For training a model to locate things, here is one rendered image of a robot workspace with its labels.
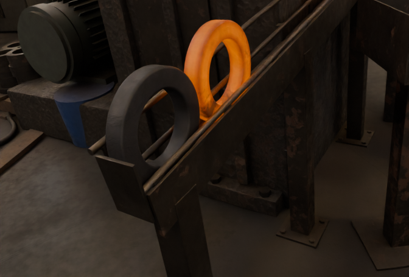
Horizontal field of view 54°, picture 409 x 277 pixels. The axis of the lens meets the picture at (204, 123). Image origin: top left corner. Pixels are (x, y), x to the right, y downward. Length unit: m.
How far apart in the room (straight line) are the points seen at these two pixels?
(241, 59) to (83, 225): 0.99
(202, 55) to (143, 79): 0.14
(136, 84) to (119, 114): 0.05
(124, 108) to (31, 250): 1.08
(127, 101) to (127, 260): 0.89
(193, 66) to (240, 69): 0.15
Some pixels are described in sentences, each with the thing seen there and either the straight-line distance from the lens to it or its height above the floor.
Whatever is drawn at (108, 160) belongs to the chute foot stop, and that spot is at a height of 0.65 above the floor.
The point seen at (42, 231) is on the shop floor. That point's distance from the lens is 1.62.
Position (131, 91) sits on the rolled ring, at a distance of 0.55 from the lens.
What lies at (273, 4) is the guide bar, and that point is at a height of 0.72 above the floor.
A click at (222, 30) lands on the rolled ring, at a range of 0.71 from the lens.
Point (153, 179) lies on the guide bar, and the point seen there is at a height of 0.61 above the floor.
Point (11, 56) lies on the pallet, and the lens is 2.44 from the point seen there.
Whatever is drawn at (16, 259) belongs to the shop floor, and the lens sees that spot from 1.56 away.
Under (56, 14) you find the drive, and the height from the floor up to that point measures 0.64.
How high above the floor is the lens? 0.93
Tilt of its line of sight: 27 degrees down
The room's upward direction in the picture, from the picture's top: 9 degrees counter-clockwise
